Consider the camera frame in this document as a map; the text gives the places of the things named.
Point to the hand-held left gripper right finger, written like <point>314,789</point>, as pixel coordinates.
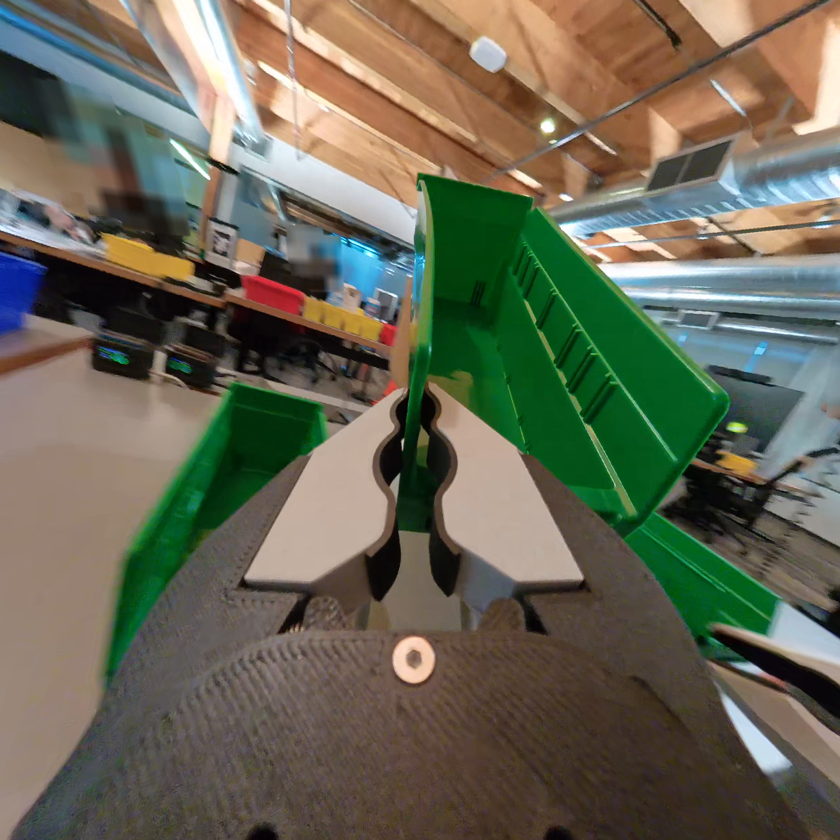
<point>505,518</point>

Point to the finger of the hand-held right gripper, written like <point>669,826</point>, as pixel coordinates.
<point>800,735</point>
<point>787,653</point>

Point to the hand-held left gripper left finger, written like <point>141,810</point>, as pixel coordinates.
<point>315,518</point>

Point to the green plastic bin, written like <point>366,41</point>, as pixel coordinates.
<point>197,472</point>
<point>590,394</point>
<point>709,577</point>

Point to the grey desk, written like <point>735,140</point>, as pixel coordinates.
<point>65,492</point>
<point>33,348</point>

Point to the black charging case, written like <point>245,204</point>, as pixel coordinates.
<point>190,366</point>
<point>123,358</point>

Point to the red plastic bin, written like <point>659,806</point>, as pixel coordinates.
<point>388,334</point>
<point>274,295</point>

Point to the small yellow bin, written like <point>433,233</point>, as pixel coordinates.
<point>372,328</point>
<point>354,323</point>
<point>315,312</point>
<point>335,318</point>

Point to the computer monitor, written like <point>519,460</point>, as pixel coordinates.
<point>754,407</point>

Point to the long wooden workbench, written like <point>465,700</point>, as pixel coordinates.
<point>197,295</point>

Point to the black and white tag sign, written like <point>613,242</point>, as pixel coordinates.
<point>222,241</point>

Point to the yellow plastic bin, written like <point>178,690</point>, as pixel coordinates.
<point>148,257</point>

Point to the blue plastic bin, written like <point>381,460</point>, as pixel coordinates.
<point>16,292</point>

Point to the round ceiling light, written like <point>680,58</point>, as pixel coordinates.
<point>548,124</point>

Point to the white ceiling access point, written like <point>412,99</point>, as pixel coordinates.
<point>488,54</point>

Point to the silver spiral duct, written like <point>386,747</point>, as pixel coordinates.
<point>722,282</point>
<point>229,65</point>

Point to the silver duct with vent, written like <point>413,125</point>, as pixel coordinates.
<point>754,177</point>

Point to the silver rectangular duct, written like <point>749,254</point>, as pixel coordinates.
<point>170,52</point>

